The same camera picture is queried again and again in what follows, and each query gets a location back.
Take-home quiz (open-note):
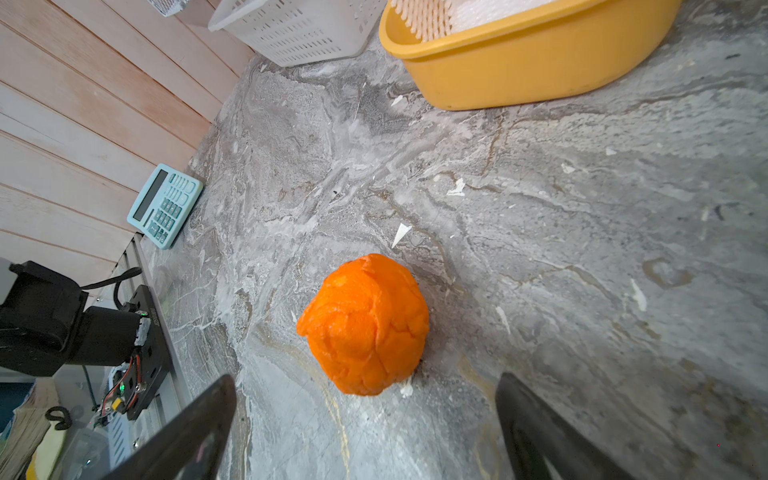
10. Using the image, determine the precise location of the yellow plastic tub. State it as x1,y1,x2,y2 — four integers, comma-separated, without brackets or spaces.
379,0,681,111

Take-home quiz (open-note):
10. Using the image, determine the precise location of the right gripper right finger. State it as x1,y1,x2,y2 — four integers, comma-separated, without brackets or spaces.
495,372,632,479

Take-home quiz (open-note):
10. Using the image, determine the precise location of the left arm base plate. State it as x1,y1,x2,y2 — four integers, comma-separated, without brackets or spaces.
97,285,172,421

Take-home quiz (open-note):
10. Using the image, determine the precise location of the white plastic basket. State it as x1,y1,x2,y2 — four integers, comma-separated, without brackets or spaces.
208,0,387,67

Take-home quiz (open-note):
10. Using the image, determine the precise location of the white foam net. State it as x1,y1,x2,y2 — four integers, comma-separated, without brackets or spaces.
389,0,552,42

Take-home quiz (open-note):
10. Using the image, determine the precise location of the teal calculator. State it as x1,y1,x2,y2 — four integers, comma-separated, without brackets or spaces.
126,163,204,250

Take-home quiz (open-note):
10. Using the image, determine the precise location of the aluminium front rail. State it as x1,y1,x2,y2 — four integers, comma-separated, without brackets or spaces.
73,234,187,479

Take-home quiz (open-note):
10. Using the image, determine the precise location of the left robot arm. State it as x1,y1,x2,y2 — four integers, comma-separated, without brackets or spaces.
1,258,151,377

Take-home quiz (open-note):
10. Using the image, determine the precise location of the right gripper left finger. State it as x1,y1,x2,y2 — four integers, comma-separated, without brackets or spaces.
103,374,237,479

